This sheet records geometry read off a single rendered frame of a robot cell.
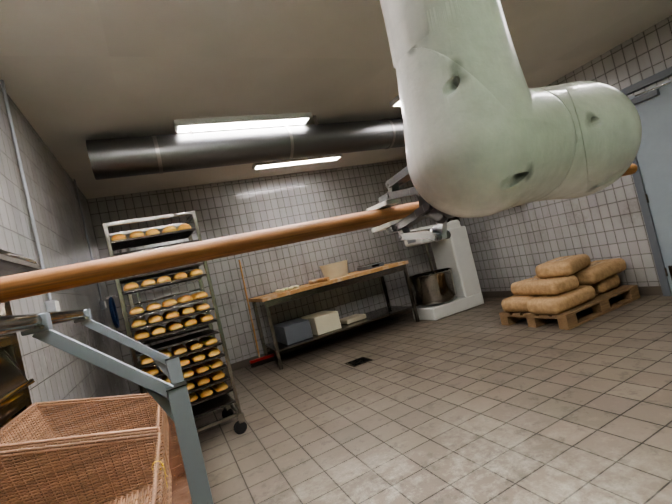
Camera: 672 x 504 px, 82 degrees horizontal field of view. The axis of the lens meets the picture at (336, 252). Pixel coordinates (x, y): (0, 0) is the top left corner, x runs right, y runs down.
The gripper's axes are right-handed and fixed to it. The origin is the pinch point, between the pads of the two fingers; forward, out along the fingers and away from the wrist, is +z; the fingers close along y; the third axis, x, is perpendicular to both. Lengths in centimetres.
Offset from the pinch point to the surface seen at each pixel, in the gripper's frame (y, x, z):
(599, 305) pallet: 109, 347, 190
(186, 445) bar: 37, -40, 35
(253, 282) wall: 6, 85, 496
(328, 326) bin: 87, 153, 426
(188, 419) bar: 32, -38, 35
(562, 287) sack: 82, 312, 198
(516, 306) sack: 96, 294, 242
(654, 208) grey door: 28, 421, 159
